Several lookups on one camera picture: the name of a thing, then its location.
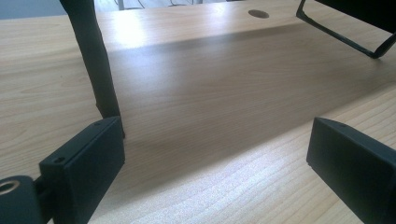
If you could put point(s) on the white metal desk frame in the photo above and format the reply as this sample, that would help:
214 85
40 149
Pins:
120 3

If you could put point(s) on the round brown table grommet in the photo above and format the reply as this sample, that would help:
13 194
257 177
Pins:
258 13

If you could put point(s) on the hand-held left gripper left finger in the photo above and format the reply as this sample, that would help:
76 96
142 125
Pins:
84 168

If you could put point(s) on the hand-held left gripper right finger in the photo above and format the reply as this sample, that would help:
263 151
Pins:
355 165

